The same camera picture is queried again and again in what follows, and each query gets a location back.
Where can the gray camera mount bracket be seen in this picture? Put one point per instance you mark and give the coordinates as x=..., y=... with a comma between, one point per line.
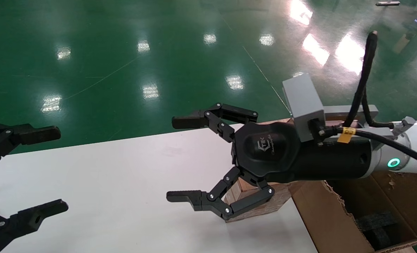
x=338, y=111

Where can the black foam insert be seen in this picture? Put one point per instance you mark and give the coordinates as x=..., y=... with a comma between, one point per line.
x=377, y=228

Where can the wooden board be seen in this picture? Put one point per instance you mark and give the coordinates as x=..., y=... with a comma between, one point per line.
x=275, y=122

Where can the gray wrist camera box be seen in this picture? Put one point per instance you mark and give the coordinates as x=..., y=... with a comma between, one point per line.
x=303, y=102

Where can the white flat floor bar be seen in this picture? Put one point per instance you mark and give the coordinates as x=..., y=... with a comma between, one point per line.
x=387, y=3

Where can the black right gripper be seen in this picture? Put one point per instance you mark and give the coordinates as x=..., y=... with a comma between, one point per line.
x=264, y=151

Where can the big open cardboard box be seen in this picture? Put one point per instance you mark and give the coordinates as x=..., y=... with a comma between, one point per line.
x=321, y=218

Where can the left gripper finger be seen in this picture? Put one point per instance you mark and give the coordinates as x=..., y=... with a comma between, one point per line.
x=25, y=219
x=36, y=134

